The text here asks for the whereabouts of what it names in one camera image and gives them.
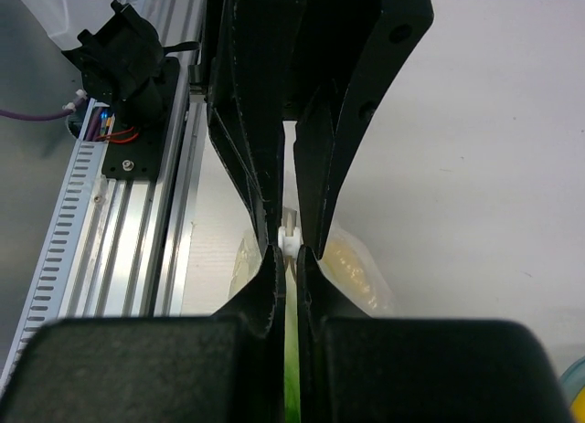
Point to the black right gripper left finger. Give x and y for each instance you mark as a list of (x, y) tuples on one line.
[(253, 350)]

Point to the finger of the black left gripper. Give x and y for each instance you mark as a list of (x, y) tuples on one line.
[(349, 53), (248, 47)]

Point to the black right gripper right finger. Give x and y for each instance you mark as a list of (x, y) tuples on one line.
[(319, 302)]

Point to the clear dotted zip bag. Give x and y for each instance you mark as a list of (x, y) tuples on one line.
[(365, 380)]

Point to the teal plastic basket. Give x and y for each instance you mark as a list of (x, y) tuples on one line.
[(572, 381)]

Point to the aluminium mounting rail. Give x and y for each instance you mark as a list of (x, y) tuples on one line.
[(117, 270)]

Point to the white slotted cable duct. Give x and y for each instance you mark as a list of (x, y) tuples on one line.
[(82, 189)]

